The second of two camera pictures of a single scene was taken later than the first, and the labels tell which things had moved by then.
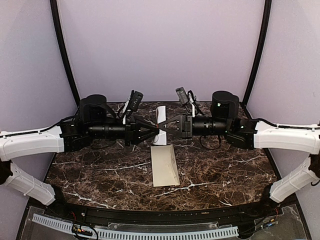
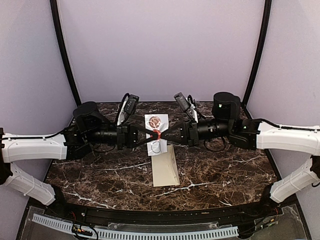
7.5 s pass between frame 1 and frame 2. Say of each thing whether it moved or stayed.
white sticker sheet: moved
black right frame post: stayed
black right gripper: moved
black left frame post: stayed
